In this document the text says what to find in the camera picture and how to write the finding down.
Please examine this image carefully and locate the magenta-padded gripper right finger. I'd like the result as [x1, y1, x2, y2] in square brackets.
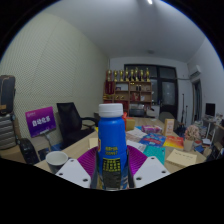
[127, 144, 172, 188]

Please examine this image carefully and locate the standing kraft paper box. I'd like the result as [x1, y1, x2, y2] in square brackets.
[162, 118, 176, 137]

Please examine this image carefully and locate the black office chair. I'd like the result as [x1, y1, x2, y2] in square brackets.
[56, 101, 99, 148]

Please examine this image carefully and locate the wooden shelf unit with trophies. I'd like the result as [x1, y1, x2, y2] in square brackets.
[102, 68, 154, 116]

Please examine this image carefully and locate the blue book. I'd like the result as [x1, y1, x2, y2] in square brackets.
[138, 132, 167, 148]

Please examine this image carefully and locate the purple sign board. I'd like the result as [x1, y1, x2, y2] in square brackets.
[24, 106, 58, 139]

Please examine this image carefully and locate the beige notebook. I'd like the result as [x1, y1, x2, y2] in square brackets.
[165, 148, 198, 169]
[88, 137, 100, 150]

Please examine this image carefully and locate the black computer monitor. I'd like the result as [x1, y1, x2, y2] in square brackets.
[204, 102, 217, 117]

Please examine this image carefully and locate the black mug white inside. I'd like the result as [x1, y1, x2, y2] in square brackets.
[45, 150, 70, 175]

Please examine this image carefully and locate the teal book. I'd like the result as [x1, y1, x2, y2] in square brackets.
[143, 145, 167, 166]

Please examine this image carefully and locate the silver ribbed suitcase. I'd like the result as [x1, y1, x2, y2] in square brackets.
[0, 113, 18, 150]

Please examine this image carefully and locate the black framed glass door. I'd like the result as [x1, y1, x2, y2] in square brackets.
[123, 63, 178, 119]

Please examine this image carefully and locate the blue drink bottle white cap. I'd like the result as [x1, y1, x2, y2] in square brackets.
[96, 102, 129, 192]

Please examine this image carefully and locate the orange yellow book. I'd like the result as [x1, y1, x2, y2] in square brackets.
[162, 135, 185, 150]

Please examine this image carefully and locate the grey armchair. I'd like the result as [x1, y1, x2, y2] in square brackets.
[159, 111, 176, 123]

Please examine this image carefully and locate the dark suitcase brown trim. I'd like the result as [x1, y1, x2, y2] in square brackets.
[0, 74, 17, 116]

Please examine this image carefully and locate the pink flower bouquet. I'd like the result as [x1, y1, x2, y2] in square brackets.
[183, 124, 202, 153]

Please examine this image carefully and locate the pink packet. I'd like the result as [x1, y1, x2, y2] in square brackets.
[141, 124, 164, 135]

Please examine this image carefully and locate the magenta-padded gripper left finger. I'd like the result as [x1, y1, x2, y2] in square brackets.
[54, 146, 100, 190]

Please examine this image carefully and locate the cluttered side desk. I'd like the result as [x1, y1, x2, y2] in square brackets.
[201, 114, 224, 158]

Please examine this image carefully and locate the white wall air conditioner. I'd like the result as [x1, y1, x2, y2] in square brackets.
[188, 64, 203, 80]

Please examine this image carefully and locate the cardboard box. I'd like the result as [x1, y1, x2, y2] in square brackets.
[0, 144, 24, 162]

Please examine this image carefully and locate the black suitcase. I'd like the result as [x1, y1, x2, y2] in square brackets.
[18, 137, 40, 166]

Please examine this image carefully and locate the yellow gift box red ribbon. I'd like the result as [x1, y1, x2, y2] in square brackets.
[122, 112, 137, 132]

